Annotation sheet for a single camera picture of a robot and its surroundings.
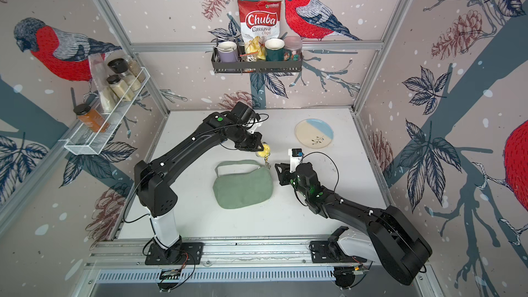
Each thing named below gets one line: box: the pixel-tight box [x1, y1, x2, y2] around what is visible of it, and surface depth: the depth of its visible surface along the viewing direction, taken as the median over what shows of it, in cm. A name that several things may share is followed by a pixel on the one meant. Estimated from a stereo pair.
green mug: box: [264, 37, 293, 62], surface depth 86 cm
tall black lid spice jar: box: [107, 58, 142, 92], surface depth 81 cm
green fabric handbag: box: [212, 159, 275, 210], surface depth 87 cm
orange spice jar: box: [72, 103, 110, 133], surface depth 69 cm
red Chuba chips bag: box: [237, 0, 283, 44], surface depth 81 cm
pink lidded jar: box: [283, 35, 304, 62], surface depth 87 cm
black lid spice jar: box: [106, 74, 135, 102], surface depth 79 cm
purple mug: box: [217, 41, 238, 63], surface depth 84 cm
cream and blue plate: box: [294, 118, 335, 149], surface depth 112 cm
